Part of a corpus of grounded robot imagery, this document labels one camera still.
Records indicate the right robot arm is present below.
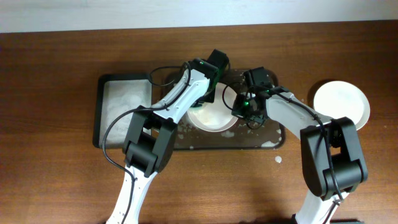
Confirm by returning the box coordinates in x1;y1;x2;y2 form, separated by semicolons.
232;85;368;223

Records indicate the white plate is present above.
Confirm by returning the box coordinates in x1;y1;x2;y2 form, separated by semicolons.
187;83;238;133

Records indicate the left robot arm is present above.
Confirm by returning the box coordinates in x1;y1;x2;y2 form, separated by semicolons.
107;58;229;223

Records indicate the cream plate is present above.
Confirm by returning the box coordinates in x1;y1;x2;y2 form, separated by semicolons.
313;81;363;125

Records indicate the pale blue plate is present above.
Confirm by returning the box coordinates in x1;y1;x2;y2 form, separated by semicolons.
355;93;371;130

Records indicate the green yellow sponge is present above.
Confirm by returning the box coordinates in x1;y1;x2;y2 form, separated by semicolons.
191;102;202;108

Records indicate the black soapy water tray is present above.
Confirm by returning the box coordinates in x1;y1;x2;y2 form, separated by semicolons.
92;73;152;148

